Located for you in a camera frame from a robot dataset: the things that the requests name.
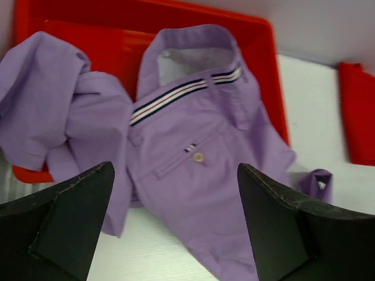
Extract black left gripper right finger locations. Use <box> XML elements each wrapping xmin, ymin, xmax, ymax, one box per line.
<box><xmin>237</xmin><ymin>163</ymin><xmax>374</xmax><ymax>280</ymax></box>

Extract red plastic tray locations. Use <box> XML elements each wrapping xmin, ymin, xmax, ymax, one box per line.
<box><xmin>12</xmin><ymin>1</ymin><xmax>295</xmax><ymax>183</ymax></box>

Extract purple trousers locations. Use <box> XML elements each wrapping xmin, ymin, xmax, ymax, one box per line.
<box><xmin>0</xmin><ymin>23</ymin><xmax>334</xmax><ymax>281</ymax></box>

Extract folded red trousers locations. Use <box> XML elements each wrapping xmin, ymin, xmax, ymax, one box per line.
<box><xmin>338</xmin><ymin>62</ymin><xmax>374</xmax><ymax>166</ymax></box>

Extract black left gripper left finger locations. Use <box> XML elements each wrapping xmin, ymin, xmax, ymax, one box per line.
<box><xmin>1</xmin><ymin>162</ymin><xmax>115</xmax><ymax>280</ymax></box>

